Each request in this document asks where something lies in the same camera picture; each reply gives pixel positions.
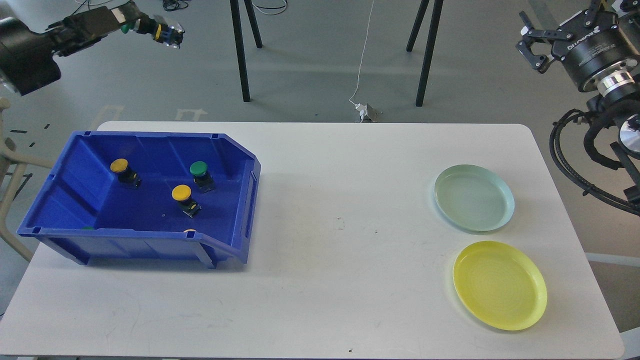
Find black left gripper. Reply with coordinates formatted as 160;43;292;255
47;1;146;53

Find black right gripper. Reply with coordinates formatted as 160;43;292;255
515;0;639;94

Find yellow push button bin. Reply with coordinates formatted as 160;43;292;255
171;184;202;219
109;158;142;189

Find green push button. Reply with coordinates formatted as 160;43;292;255
189;161;217;193
119;14;185;49

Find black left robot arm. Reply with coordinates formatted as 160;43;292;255
0;1;147;96

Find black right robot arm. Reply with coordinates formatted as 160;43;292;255
516;0;640;215

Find green push button in bin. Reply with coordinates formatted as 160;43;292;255
189;161;217;193

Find light green plate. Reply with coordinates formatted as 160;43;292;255
432;164;515;233

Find yellow plate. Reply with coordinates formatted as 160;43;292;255
452;240;548;331

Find left black tripod legs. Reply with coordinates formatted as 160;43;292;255
229;0;263;103

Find black tripod legs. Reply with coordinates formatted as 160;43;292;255
229;0;263;103
405;0;444;107

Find right black tripod legs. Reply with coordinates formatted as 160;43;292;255
405;0;444;107

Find blue plastic storage bin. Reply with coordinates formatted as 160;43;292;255
17;131;261;269

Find black floor cables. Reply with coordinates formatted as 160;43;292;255
75;0;289;17

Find beige chair frame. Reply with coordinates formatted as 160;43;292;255
0;97;55;262

